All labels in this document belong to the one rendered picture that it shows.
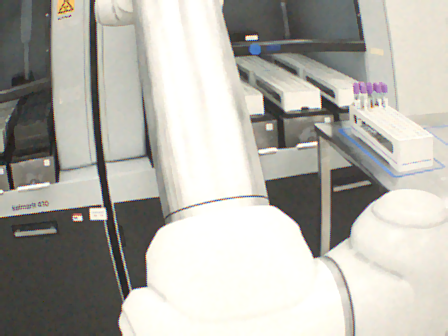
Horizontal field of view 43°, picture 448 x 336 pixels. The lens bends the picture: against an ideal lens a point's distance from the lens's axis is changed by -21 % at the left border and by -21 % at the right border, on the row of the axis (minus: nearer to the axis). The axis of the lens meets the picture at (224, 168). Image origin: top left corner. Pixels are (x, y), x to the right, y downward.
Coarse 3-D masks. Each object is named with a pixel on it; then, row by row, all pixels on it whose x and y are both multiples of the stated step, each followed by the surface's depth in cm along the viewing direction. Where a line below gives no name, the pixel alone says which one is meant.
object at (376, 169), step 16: (320, 128) 148; (336, 128) 147; (432, 128) 143; (320, 144) 151; (336, 144) 137; (352, 144) 135; (320, 160) 152; (352, 160) 128; (368, 160) 124; (384, 160) 124; (320, 176) 153; (368, 176) 119; (384, 176) 115; (400, 176) 114; (416, 176) 113; (432, 176) 112; (320, 192) 155; (384, 192) 111; (432, 192) 104; (320, 208) 156; (320, 224) 157; (320, 240) 159; (320, 256) 160
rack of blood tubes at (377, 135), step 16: (352, 112) 140; (368, 112) 135; (384, 112) 135; (352, 128) 142; (368, 128) 137; (384, 128) 124; (400, 128) 123; (416, 128) 122; (368, 144) 133; (384, 144) 132; (400, 144) 115; (416, 144) 115; (432, 144) 116; (400, 160) 116; (416, 160) 116; (432, 160) 117
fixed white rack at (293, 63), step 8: (272, 56) 222; (280, 56) 218; (288, 56) 218; (296, 56) 218; (304, 56) 217; (280, 64) 223; (288, 64) 206; (296, 64) 202; (304, 64) 202; (312, 64) 202; (320, 64) 202; (296, 72) 216
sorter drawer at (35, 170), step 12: (24, 156) 150; (36, 156) 151; (48, 156) 151; (12, 168) 149; (24, 168) 150; (36, 168) 151; (48, 168) 152; (24, 180) 151; (36, 180) 152; (48, 180) 153
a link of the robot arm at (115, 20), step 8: (96, 0) 129; (104, 0) 127; (112, 0) 127; (120, 0) 125; (128, 0) 124; (96, 8) 128; (104, 8) 127; (112, 8) 127; (120, 8) 126; (128, 8) 125; (96, 16) 129; (104, 16) 128; (112, 16) 128; (120, 16) 128; (128, 16) 128; (104, 24) 131; (112, 24) 131; (120, 24) 131; (128, 24) 133
